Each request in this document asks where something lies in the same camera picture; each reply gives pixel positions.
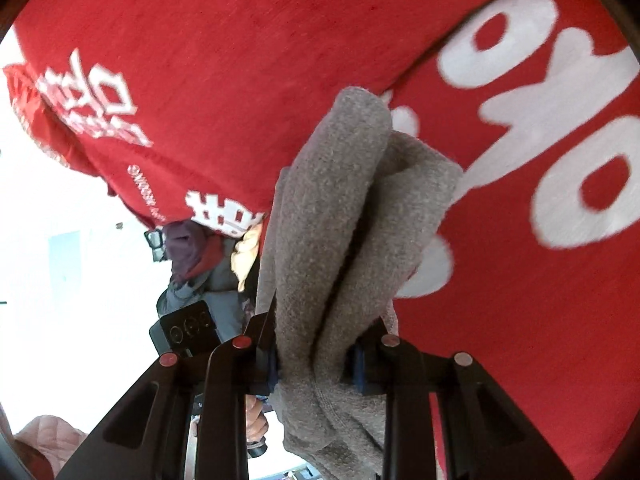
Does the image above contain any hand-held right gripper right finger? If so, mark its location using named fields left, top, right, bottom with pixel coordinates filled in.
left=349, top=317, right=576, bottom=480

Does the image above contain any blue grey garment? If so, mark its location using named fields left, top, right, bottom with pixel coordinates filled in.
left=157, top=237, right=258, bottom=346

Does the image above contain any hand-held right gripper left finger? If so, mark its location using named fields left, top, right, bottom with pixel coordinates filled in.
left=55, top=292, right=281, bottom=480

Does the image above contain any person's left hand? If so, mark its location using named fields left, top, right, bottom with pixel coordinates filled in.
left=244, top=394, right=271, bottom=448

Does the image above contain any small black object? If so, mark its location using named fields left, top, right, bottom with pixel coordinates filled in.
left=144, top=228, right=167, bottom=263

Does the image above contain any purple garment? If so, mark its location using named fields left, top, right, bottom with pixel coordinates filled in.
left=164, top=219, right=223, bottom=281

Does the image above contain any yellow garment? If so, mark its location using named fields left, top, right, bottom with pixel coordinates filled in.
left=231, top=224, right=265, bottom=292

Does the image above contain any grey knit sweater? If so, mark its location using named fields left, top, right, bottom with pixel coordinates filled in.
left=252, top=86, right=464, bottom=480

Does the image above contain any pink quilted garment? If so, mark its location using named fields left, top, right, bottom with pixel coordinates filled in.
left=14, top=414, right=92, bottom=480

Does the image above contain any red printed sofa cover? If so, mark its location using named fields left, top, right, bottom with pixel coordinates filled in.
left=2, top=0, right=640, bottom=480

